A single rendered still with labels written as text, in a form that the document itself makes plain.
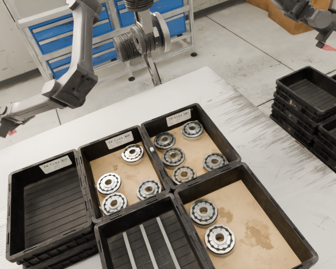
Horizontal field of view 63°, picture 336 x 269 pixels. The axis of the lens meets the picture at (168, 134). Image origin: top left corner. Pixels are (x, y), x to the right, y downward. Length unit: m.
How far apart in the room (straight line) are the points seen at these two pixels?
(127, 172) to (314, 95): 1.42
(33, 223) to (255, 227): 0.86
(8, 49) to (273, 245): 3.46
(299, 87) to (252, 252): 1.42
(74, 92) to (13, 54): 3.01
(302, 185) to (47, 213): 1.09
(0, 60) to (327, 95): 3.41
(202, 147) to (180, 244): 0.45
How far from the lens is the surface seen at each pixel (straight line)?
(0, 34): 3.76
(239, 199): 1.11
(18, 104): 1.13
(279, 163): 1.39
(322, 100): 2.10
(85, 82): 0.85
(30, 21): 2.78
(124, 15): 2.94
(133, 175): 1.21
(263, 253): 1.03
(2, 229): 1.52
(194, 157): 1.22
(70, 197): 1.26
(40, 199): 1.32
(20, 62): 3.88
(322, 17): 1.11
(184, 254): 1.02
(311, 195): 1.33
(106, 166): 1.29
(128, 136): 1.28
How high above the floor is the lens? 1.79
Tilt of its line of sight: 46 degrees down
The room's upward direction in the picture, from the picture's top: 11 degrees counter-clockwise
